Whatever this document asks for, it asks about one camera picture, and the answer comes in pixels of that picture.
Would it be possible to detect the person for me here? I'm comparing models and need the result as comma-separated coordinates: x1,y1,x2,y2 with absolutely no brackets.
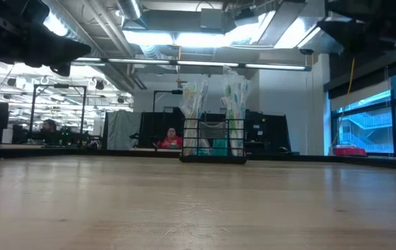
155,126,184,150
31,119,63,146

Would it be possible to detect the grey hanging cloth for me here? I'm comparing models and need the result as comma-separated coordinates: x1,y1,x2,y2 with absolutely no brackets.
104,110,143,151

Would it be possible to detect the black wire caddy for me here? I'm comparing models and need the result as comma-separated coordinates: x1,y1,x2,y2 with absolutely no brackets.
179,117,247,165

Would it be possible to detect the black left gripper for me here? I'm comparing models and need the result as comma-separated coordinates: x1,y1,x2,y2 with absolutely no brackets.
0,0,92,78

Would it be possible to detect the grey ceiling box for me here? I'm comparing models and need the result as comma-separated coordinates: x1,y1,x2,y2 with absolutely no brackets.
199,8,225,31

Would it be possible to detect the black gantry stand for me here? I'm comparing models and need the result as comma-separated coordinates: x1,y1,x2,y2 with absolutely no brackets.
29,83,88,140
152,89,185,114

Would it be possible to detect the black aluminium table frame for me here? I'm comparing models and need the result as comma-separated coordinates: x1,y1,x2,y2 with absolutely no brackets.
0,143,396,172

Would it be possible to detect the red tray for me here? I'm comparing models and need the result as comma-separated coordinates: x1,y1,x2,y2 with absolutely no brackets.
334,147,368,157

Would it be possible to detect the purple toothbrush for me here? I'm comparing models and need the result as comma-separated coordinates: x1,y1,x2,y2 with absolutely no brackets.
196,114,210,156
220,96,233,156

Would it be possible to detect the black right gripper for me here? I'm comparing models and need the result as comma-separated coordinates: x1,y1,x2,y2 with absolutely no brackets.
317,15,396,53

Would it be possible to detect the ceiling light strip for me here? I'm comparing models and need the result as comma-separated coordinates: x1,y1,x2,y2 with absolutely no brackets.
71,57,308,72

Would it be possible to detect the grey translucent cup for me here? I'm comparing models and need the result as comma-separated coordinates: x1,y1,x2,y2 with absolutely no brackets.
199,121,227,156

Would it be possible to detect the black partition panel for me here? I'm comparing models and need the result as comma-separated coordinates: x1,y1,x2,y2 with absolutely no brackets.
138,106,291,156

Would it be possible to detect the yellow hanging cable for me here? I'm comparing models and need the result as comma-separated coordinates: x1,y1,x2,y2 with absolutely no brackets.
345,57,356,95

